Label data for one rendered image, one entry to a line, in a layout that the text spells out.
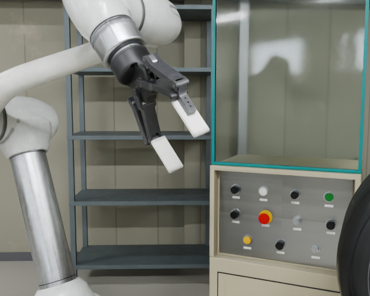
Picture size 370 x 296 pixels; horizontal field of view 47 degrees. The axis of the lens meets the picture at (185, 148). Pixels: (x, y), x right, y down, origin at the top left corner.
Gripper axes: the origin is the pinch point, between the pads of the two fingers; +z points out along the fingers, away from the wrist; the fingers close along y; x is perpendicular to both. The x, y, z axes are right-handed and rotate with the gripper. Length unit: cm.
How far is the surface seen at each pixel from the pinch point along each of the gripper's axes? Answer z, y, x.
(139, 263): -11, 288, -73
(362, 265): 34.7, 11.5, -27.2
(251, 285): 34, 93, -46
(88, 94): -167, 274, -103
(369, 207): 25.8, 5.8, -32.8
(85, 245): -54, 336, -51
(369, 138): 0, 219, -305
